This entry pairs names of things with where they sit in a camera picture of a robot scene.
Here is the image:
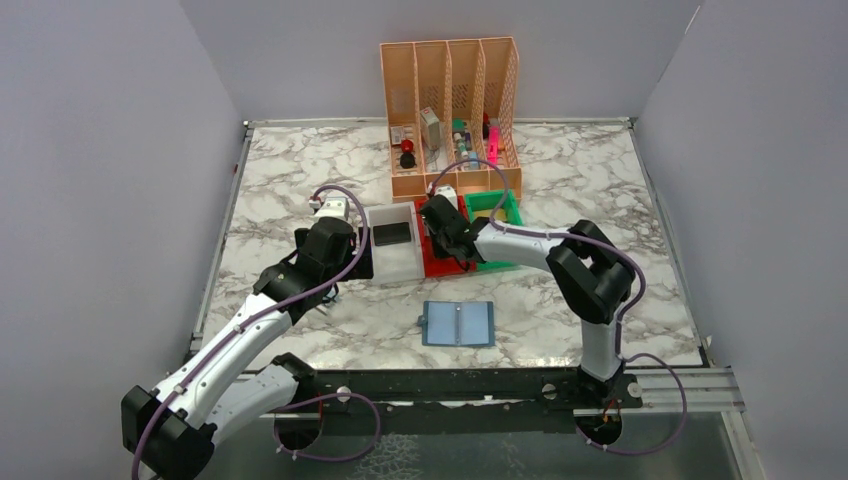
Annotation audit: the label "blue leather card holder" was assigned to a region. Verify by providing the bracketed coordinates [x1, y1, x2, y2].
[417, 301, 495, 348]

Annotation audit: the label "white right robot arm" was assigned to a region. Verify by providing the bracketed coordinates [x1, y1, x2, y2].
[419, 195, 646, 407]

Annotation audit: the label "black card in white bin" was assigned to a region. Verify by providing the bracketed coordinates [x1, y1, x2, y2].
[372, 222, 412, 246]

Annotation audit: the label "red plastic bin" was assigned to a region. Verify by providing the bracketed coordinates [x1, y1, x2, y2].
[413, 197, 477, 278]

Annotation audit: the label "green plastic bin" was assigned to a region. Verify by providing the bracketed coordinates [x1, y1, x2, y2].
[464, 190, 524, 272]

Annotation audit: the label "translucent white plastic bin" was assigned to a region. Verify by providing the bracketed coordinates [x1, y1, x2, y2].
[366, 202, 425, 285]

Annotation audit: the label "red black stamp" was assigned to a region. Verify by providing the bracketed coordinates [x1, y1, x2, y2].
[399, 139, 417, 169]

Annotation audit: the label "small bottles in organizer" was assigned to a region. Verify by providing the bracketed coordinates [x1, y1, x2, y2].
[451, 118, 479, 171]

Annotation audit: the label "white box in organizer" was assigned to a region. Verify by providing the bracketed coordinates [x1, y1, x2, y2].
[419, 107, 442, 151]

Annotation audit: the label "pink highlighter marker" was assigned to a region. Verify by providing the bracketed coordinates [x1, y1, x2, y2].
[487, 126, 500, 165]

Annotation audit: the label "orange file organizer rack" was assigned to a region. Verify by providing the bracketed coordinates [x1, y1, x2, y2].
[379, 36, 523, 202]

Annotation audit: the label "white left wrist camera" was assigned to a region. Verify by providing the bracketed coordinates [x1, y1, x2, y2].
[313, 196, 350, 222]

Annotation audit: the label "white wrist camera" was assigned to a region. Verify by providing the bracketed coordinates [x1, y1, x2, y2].
[313, 196, 350, 222]
[433, 184, 459, 210]

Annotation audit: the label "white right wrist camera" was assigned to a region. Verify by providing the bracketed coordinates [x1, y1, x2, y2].
[433, 184, 459, 210]

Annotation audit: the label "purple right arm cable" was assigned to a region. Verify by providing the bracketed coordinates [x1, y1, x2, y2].
[427, 157, 689, 458]

